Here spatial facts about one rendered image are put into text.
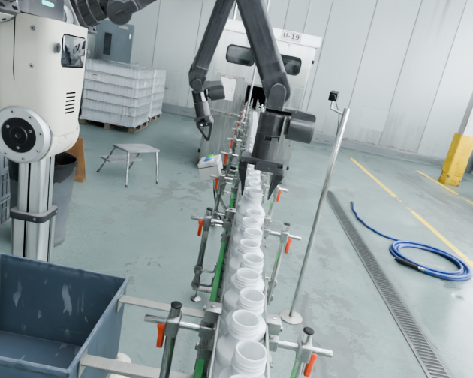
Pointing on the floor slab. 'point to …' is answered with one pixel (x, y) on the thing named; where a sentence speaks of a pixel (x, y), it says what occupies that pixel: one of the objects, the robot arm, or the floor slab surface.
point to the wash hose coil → (421, 264)
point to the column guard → (456, 160)
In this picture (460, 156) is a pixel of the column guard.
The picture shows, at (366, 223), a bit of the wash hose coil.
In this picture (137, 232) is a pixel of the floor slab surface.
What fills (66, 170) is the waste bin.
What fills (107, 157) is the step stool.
